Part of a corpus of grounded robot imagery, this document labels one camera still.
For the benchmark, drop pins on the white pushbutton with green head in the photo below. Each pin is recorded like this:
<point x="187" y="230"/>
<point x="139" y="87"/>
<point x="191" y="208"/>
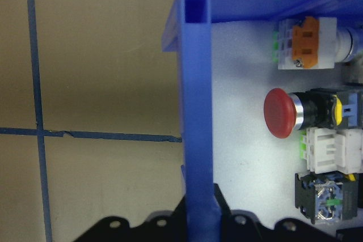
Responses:
<point x="323" y="151"/>

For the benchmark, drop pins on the white pushbutton with orange block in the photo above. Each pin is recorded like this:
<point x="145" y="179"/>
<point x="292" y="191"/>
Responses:
<point x="307" y="43"/>

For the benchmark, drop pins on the white foam pad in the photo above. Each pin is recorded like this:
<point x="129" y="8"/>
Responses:
<point x="241" y="154"/>

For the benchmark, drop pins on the blue bin with push buttons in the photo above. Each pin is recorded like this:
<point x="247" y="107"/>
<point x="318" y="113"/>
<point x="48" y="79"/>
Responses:
<point x="197" y="97"/>

